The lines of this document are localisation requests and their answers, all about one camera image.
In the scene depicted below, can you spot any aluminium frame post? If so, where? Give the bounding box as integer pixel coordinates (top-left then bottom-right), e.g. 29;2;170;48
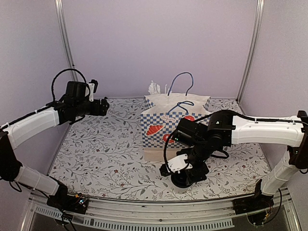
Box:
54;0;76;69
236;0;265;104

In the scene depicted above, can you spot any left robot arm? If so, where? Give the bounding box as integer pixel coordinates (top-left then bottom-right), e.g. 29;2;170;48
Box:
0;79;109;211

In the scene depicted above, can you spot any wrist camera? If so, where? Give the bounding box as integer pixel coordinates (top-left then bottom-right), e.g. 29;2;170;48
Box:
159;154;193;177
88;79;98;102

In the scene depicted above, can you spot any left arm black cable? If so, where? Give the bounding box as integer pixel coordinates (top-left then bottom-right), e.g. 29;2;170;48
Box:
51;68;91;102

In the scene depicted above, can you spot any right aluminium frame post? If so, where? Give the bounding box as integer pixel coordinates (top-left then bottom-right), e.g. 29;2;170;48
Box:
236;0;265;104

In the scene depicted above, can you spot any bundle of white wrapped straws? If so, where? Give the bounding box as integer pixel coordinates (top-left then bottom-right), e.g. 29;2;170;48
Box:
148;80;169;95

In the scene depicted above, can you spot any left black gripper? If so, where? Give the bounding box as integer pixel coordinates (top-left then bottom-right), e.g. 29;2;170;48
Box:
75;99;109;117

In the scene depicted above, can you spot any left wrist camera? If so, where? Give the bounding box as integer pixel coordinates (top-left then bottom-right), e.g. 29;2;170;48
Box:
88;79;98;102

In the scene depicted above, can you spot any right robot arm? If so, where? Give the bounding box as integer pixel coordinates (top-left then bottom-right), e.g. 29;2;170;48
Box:
167;110;308;214

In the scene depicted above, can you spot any left aluminium frame post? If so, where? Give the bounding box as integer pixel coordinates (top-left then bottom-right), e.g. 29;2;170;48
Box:
54;0;76;69

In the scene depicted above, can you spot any white paper coffee cup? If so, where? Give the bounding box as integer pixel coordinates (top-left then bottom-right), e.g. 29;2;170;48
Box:
174;187;189;194

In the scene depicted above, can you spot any floral patterned table mat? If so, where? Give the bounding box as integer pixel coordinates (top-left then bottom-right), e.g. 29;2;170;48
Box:
49;98;270;201

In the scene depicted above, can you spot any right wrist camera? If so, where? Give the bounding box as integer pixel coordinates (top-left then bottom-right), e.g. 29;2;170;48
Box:
159;154;193;177

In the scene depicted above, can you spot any front aluminium rail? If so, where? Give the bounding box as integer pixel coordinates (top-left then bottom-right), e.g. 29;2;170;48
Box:
21;188;302;231

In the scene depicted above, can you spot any black plastic cup lid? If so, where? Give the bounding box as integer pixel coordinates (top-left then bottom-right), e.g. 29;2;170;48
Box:
171;172;192;189

